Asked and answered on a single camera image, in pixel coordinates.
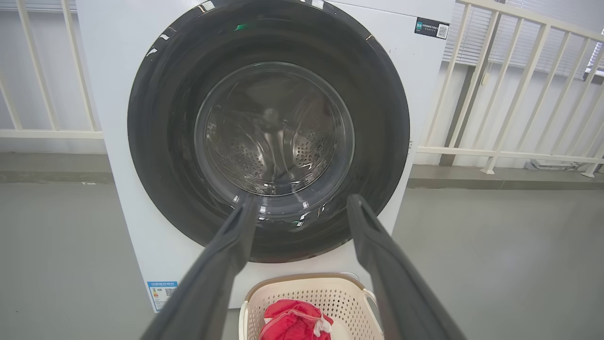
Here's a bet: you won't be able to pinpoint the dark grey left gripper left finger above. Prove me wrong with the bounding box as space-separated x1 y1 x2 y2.
141 194 263 340

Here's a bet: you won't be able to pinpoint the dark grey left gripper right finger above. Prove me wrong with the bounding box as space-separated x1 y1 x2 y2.
346 194 468 340

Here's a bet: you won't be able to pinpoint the red and white garment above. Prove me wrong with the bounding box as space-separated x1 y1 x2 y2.
258 298 335 340

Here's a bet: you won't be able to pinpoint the glass washing machine door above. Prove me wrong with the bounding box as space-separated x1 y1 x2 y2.
127 0 411 264

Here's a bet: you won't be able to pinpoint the cream perforated basket brown rim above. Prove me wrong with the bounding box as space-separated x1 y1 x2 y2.
238 273 386 340

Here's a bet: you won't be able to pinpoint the white front-load washing machine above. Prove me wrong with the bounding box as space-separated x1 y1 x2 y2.
75 0 456 314

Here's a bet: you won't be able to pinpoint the blue energy label sticker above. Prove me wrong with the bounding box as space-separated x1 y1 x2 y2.
147 280 179 313

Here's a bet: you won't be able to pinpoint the cream metal railing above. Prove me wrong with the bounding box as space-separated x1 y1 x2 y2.
0 0 105 140
417 0 604 178

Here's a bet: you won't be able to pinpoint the black QR code label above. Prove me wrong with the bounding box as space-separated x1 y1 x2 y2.
414 17 450 40

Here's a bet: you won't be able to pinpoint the white window blinds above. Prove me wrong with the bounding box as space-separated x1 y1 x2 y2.
443 0 604 80

